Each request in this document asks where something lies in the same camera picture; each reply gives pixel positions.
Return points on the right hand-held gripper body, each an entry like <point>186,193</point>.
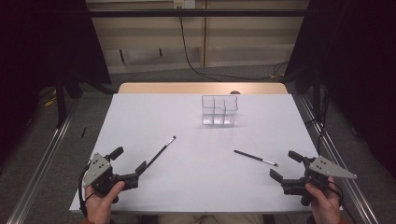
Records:
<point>327,168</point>

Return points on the black makeup brush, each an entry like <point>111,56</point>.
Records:
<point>161,151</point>

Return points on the wooden table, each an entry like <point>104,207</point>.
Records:
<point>186,88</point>

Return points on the person's beige trousers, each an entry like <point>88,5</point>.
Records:
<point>211,219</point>

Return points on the small black stick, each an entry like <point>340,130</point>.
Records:
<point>83,132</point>

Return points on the black curtain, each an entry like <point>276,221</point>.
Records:
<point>358,62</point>
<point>43,46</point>

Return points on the white table board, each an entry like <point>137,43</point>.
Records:
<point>193,174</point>

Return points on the aluminium floor rail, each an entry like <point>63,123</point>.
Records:
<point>342,169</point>
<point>40,169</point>

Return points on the black pen with silver tip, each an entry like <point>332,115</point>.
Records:
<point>253,157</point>

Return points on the black metal stand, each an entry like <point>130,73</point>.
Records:
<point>60,102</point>
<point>317,93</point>

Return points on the black horizontal frame bar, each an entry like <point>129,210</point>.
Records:
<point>193,13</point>

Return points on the person's left hand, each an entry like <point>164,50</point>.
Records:
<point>99,207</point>

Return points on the white wall socket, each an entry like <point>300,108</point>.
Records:
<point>184,3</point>

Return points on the person's right hand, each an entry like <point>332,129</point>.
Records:
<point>325,205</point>

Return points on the dark round table grommet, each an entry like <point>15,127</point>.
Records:
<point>235,92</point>

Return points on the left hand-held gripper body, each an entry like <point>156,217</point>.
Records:
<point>99,169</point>

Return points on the clear plastic organizer box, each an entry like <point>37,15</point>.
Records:
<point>219,119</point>

